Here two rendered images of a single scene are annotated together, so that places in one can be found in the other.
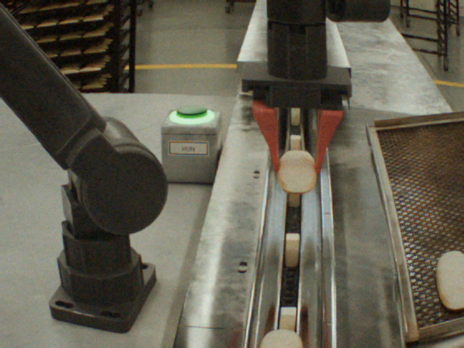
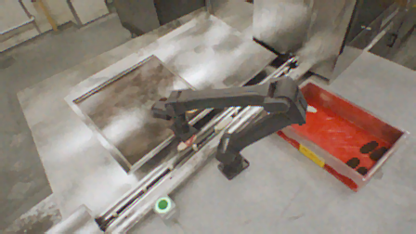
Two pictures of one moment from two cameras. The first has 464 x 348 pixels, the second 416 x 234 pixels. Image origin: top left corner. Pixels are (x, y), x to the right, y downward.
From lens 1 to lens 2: 1.33 m
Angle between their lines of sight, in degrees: 98
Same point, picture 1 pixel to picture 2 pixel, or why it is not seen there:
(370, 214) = (156, 161)
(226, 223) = (198, 161)
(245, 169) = (171, 181)
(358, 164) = (127, 186)
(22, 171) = not seen: outside the picture
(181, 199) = (183, 199)
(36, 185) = not seen: outside the picture
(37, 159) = not seen: outside the picture
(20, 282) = (251, 182)
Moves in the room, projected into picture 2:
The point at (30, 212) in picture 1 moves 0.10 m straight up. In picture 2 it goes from (229, 220) to (227, 210)
